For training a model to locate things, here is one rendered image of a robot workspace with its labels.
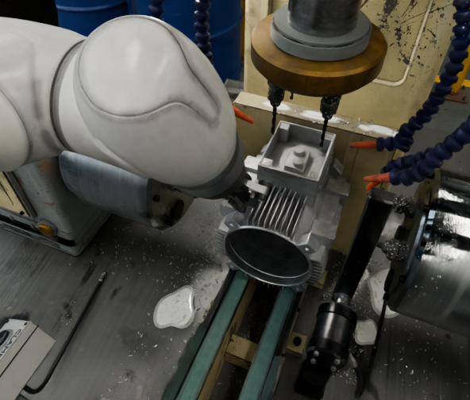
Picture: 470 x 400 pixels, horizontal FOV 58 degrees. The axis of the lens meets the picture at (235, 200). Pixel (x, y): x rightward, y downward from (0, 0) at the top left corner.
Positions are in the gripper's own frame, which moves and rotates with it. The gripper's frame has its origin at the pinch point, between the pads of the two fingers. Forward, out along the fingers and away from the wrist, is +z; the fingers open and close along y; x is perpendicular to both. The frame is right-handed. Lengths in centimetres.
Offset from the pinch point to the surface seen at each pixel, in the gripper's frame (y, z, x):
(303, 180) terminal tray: -8.6, 0.5, -5.9
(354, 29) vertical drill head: -10.5, -15.2, -22.5
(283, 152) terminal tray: -3.2, 6.1, -11.1
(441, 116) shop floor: -54, 195, -116
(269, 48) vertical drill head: -0.9, -15.5, -17.5
